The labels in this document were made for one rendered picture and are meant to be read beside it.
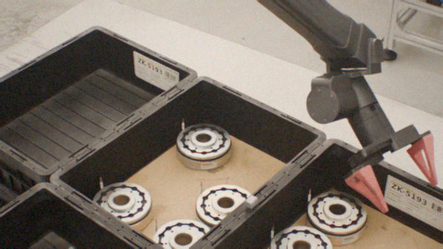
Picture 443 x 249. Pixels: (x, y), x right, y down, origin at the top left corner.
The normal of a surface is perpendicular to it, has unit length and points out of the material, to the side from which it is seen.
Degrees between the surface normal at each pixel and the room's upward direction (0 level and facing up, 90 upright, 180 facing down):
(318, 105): 70
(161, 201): 0
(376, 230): 0
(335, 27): 65
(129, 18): 0
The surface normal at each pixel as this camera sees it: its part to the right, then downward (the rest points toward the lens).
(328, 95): -0.63, 0.15
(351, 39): 0.76, 0.07
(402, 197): -0.64, 0.47
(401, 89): 0.00, -0.79
